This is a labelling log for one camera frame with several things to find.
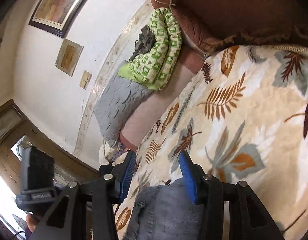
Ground wooden door with glass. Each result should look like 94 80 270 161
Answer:
0 99 97 239

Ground white cloth bundle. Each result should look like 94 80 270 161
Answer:
99 140 125 165

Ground leaf pattern beige blanket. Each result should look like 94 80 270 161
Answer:
115 46 308 239

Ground beige wall switch plate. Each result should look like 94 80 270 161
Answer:
80 70 92 90

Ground green white folded quilt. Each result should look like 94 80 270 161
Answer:
118 8 182 91

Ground small framed wall plaque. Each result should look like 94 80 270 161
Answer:
55 38 83 77

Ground dark olive crumpled garment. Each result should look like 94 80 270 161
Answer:
129 25 156 61

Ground grey quilted pillow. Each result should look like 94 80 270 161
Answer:
93 61 152 148

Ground large framed horse painting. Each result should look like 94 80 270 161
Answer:
29 0 85 38

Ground grey-blue denim pants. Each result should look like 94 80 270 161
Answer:
123 178 203 240

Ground person's left hand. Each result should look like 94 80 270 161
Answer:
26 214 39 232

